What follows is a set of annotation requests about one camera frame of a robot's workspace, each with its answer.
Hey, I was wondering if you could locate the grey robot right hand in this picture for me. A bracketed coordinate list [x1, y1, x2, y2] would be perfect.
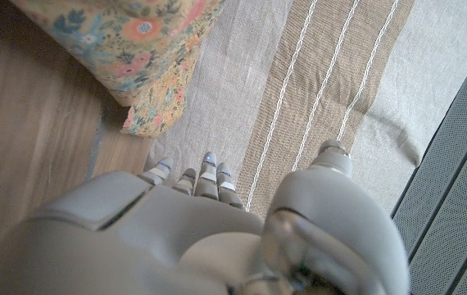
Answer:
[0, 138, 410, 295]

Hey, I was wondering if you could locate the beige striped curtain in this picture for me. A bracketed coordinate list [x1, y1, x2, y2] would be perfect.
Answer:
[145, 0, 467, 218]

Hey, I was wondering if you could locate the grey perforated partition panel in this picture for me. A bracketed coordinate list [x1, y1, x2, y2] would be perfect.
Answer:
[391, 24, 467, 295]

